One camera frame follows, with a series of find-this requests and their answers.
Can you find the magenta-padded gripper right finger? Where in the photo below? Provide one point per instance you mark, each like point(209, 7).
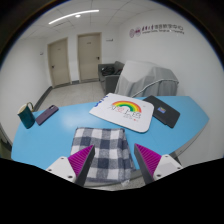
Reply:
point(156, 165)

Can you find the white metal rail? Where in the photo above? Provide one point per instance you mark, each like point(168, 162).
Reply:
point(156, 82)

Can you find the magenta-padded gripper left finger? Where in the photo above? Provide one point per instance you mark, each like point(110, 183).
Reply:
point(75, 165)

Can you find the long ceiling light strip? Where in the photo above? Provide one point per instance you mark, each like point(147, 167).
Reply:
point(71, 16)

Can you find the beige door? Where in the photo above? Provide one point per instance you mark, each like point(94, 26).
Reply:
point(89, 56)
point(59, 63)

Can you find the grey cloth-covered furniture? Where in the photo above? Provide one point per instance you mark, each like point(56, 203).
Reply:
point(143, 75)

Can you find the black flat case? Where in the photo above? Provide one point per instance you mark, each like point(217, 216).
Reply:
point(166, 116)

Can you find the purple smartphone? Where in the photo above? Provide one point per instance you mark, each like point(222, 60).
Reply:
point(46, 115)

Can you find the round ceiling light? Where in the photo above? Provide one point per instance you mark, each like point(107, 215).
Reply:
point(77, 15)

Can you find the black bag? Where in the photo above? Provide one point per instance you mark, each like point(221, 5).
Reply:
point(107, 71)

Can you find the teal ceramic mug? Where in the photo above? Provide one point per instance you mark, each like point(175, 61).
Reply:
point(26, 118)

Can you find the grey white plaid towel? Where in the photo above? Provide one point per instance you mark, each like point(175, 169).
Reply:
point(108, 150)

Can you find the white rainbow-print mouse pad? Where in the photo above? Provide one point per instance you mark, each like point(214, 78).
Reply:
point(123, 120)

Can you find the wall lettering sign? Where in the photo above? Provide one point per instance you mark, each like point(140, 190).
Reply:
point(132, 32)

